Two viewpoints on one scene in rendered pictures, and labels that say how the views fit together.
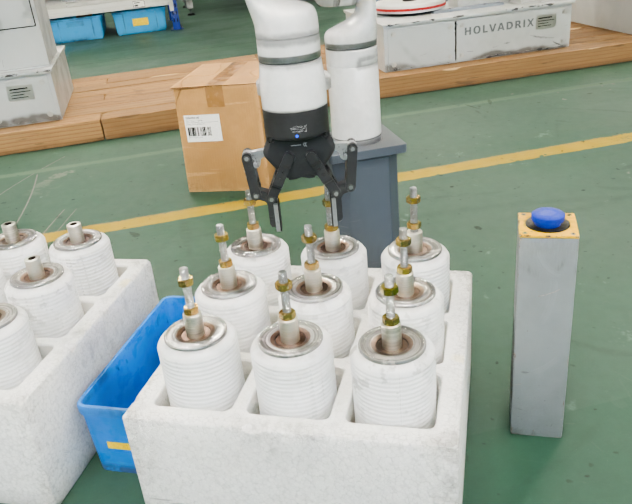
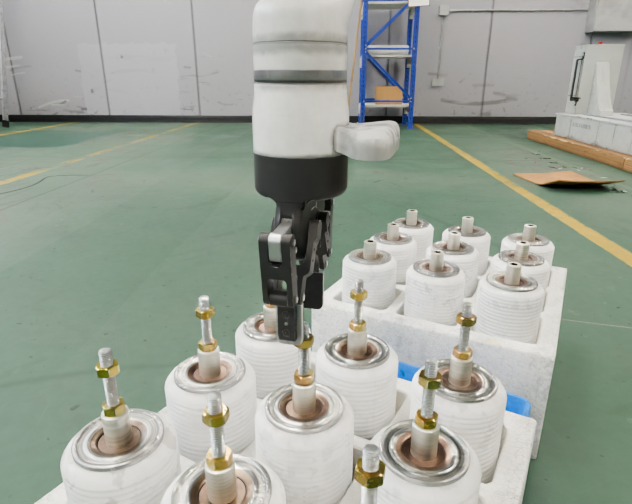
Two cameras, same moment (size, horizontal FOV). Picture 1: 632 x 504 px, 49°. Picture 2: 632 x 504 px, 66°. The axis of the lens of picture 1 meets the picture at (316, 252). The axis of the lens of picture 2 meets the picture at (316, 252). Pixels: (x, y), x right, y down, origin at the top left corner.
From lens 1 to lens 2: 0.98 m
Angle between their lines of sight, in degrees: 93
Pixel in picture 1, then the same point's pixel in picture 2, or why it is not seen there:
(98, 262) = (489, 304)
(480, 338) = not seen: outside the picture
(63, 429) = not seen: hidden behind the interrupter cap
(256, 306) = (323, 378)
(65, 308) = (416, 300)
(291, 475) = not seen: hidden behind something
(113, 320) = (444, 348)
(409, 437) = (59, 491)
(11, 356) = (346, 282)
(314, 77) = (256, 107)
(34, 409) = (320, 315)
